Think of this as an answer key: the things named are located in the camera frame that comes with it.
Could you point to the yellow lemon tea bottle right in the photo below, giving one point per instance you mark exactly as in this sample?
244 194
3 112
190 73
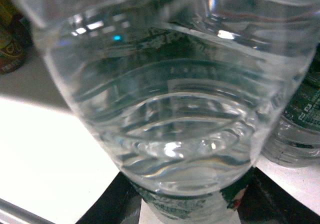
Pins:
15 37

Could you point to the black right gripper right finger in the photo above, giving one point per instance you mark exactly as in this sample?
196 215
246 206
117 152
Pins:
265 202

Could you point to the water bottle green label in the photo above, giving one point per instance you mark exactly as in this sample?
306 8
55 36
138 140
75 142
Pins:
295 142
181 94

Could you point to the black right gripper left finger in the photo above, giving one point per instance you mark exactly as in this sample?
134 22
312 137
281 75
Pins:
119 204

